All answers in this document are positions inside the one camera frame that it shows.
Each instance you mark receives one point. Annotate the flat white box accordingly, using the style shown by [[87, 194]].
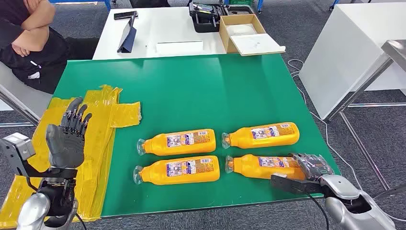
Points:
[[179, 47]]

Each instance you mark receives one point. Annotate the orange detergent bottle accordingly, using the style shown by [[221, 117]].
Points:
[[244, 139], [155, 176], [250, 168], [158, 146]]

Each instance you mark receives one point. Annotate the white desk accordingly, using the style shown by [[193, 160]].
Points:
[[165, 28]]

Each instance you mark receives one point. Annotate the black phone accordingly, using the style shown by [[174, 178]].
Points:
[[123, 15]]

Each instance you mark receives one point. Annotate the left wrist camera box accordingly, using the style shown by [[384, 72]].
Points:
[[17, 146]]

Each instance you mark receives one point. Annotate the person's left hand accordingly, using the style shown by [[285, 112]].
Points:
[[20, 49]]

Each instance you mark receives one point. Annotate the person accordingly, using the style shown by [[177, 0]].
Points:
[[47, 66]]

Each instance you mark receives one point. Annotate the green crate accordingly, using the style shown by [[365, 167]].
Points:
[[241, 2]]

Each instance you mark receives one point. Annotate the grey steel bench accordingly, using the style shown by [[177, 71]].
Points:
[[19, 98]]

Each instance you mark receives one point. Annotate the cardboard box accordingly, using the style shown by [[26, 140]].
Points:
[[225, 38]]

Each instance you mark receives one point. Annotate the white box lid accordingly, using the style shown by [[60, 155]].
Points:
[[257, 44]]

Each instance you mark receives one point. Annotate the blue leg with caster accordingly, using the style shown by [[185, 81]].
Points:
[[333, 4]]

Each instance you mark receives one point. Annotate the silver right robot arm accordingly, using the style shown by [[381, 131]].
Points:
[[339, 187]]

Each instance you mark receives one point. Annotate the tablet in dark case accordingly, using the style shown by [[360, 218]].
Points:
[[127, 35]]

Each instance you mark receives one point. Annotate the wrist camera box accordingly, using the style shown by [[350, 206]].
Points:
[[17, 146], [291, 185]]

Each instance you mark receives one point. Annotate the white foam insert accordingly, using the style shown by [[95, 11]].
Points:
[[241, 29]]

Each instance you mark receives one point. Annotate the steel frame table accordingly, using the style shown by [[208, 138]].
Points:
[[393, 50]]

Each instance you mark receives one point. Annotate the black tool case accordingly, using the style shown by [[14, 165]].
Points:
[[203, 19]]

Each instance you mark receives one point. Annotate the blue metal leg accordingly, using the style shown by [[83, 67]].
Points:
[[260, 6]]

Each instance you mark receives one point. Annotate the person's left forearm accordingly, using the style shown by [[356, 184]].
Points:
[[35, 39]]

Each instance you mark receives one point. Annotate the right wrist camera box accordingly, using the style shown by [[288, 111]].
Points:
[[291, 185]]

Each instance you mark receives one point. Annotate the white cabinet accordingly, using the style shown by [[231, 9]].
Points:
[[342, 57]]

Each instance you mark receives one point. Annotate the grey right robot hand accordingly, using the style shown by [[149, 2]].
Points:
[[312, 166]]

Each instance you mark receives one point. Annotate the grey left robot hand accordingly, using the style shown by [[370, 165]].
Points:
[[65, 146]]

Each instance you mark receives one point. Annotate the yellow plastic sheet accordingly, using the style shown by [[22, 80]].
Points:
[[101, 127]]

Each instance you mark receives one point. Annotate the green table mat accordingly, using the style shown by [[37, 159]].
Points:
[[190, 95]]

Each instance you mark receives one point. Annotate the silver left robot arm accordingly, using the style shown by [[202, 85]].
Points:
[[33, 209]]

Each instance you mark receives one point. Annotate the black chair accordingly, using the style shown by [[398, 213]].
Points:
[[149, 3]]

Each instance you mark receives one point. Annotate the person's right forearm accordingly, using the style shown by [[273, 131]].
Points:
[[39, 14]]

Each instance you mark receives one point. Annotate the blue metal frame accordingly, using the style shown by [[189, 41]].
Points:
[[106, 3]]

